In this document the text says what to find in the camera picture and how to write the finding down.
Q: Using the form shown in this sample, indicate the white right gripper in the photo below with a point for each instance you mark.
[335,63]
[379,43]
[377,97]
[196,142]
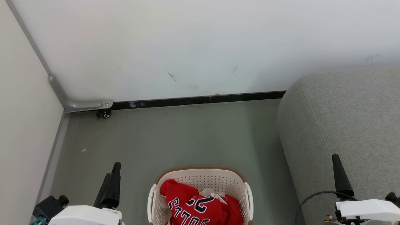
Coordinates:
[368,209]

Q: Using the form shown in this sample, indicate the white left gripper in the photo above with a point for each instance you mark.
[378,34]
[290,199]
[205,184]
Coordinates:
[84,215]

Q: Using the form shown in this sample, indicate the red basketball jersey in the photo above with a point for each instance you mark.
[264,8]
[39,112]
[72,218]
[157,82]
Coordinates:
[203,209]

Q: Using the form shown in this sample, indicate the grey fabric sofa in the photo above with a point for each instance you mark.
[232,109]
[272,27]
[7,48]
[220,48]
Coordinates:
[343,118]

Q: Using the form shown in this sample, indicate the small black caster wheel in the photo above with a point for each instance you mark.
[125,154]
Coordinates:
[106,114]

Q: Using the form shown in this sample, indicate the cream perforated laundry basket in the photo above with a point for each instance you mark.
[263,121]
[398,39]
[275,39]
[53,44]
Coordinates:
[203,179]

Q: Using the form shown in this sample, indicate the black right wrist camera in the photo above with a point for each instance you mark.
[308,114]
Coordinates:
[393,198]

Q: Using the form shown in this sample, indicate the grey metal partition frame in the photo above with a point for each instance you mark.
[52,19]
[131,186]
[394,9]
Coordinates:
[81,104]

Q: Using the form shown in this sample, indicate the black wall baseboard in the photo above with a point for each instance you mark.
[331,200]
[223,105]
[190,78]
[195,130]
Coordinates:
[187,101]

